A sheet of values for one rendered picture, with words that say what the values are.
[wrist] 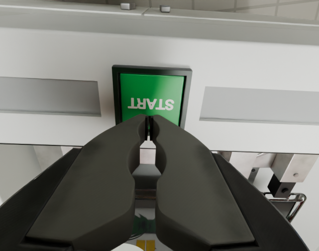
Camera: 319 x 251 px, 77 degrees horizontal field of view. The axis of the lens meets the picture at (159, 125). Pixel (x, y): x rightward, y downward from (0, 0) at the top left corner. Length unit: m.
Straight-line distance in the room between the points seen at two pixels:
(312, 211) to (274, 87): 0.46
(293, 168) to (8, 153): 0.35
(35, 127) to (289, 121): 0.22
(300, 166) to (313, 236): 0.39
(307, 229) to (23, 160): 0.62
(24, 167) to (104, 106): 0.16
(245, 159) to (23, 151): 0.27
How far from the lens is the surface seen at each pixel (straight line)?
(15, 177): 0.29
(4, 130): 0.21
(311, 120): 0.22
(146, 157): 0.29
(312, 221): 0.64
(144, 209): 0.35
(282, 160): 0.33
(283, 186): 0.35
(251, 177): 0.40
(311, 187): 0.54
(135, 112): 0.16
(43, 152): 0.29
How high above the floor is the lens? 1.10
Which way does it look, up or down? 59 degrees down
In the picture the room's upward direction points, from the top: 178 degrees clockwise
